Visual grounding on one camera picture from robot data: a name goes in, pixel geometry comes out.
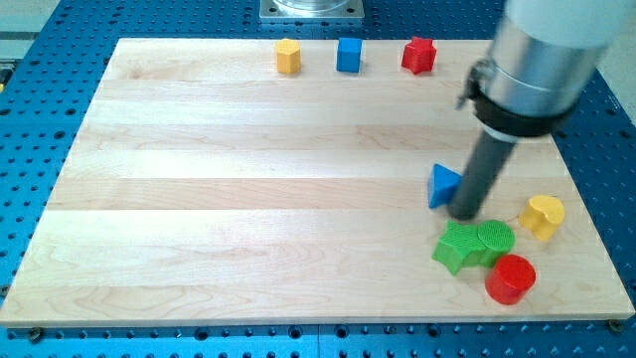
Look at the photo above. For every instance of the blue cube block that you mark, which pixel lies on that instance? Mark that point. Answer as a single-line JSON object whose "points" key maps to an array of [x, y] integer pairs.
{"points": [[349, 53]]}

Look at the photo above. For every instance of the yellow hexagon block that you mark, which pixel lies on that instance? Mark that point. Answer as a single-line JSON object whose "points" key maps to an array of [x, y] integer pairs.
{"points": [[288, 56]]}

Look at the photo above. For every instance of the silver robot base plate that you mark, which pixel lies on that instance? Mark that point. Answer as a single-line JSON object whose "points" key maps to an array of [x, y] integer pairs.
{"points": [[311, 9]]}

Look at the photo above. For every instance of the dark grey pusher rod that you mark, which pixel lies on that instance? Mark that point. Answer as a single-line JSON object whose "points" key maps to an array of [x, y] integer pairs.
{"points": [[489, 156]]}

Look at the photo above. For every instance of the light wooden board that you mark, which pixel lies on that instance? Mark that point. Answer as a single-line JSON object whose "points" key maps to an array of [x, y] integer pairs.
{"points": [[206, 188]]}

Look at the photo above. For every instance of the green star block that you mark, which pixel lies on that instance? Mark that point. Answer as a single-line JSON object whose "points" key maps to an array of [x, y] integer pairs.
{"points": [[459, 247]]}

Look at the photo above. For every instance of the blue triangle block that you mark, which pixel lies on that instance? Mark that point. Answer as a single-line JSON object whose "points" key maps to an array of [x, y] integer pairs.
{"points": [[441, 185]]}

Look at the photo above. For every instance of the green cylinder block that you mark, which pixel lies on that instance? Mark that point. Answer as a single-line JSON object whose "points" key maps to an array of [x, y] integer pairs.
{"points": [[498, 239]]}

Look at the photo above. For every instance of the red star block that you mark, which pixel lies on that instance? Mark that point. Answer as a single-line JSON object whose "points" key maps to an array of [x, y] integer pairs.
{"points": [[419, 55]]}

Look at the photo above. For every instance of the red cylinder block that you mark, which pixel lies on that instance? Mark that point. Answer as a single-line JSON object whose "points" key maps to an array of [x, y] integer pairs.
{"points": [[510, 279]]}

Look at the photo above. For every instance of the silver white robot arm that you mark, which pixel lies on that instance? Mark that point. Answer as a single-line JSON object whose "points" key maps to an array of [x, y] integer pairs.
{"points": [[542, 56]]}

